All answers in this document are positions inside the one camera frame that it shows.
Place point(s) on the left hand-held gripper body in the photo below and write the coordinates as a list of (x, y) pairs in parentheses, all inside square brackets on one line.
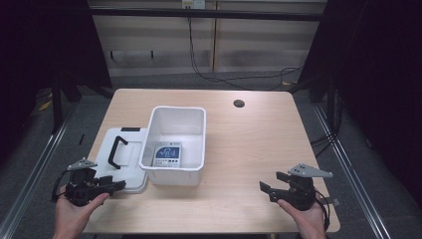
[(81, 192)]

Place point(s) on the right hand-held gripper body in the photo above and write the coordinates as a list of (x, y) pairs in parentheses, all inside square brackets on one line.
[(301, 194)]

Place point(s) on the white plastic storage bin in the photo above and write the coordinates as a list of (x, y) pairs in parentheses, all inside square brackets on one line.
[(175, 126)]

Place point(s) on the person's left hand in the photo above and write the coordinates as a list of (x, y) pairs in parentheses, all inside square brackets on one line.
[(71, 219)]

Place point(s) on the person's right hand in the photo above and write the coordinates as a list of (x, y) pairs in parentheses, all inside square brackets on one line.
[(310, 222)]

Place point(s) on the grey tape strip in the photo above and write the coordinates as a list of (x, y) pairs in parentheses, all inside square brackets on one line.
[(331, 201)]

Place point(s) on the white box with blue label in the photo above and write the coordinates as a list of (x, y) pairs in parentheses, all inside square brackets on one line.
[(167, 154)]

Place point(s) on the black metal stand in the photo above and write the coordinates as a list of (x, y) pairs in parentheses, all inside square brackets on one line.
[(57, 109)]

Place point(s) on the round black table grommet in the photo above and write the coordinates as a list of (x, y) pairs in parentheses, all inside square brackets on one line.
[(239, 103)]

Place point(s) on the yellow floor tape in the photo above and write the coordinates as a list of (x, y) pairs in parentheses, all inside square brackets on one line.
[(45, 105)]

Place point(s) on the dark curtain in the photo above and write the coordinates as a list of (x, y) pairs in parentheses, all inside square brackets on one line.
[(375, 83), (46, 43)]

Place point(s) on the black horizontal metal bar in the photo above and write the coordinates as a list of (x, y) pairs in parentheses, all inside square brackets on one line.
[(205, 14)]

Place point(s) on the silver floor rail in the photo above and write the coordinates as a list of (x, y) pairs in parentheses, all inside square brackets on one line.
[(36, 172), (351, 172)]

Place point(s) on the white wall socket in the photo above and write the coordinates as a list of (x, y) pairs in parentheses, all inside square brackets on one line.
[(193, 4)]

